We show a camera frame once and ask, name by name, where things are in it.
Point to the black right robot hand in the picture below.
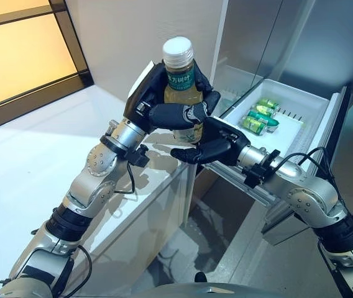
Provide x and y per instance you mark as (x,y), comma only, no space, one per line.
(223,149)

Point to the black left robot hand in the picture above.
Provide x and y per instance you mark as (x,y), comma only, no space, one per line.
(167,115)

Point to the yellow tea bottle green label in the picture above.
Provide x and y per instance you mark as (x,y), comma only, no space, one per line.
(179,79)

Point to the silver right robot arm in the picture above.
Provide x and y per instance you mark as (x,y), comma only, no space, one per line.
(307,198)

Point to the white fridge drawer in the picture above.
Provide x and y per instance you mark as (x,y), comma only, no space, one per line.
(291,130)

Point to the stainless steel fridge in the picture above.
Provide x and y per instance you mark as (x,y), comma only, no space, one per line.
(248,37)

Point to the lime green drink can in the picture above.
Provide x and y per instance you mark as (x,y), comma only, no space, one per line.
(252,124)
(266,104)

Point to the dark green drink can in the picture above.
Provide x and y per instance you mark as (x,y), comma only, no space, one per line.
(271,123)

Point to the white tall cabinet panel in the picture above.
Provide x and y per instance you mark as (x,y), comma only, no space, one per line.
(117,37)

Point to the white counter cabinet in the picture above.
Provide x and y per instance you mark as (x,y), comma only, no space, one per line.
(151,223)

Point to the grey robot torso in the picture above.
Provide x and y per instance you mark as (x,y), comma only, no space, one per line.
(210,293)

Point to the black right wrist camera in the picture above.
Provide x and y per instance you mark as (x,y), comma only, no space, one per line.
(255,177)

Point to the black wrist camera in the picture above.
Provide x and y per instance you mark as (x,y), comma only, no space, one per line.
(139,156)
(255,177)

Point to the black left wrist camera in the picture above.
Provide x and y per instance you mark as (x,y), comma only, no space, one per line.
(139,156)

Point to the amber window with dark frame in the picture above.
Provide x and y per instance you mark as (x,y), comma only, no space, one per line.
(15,62)

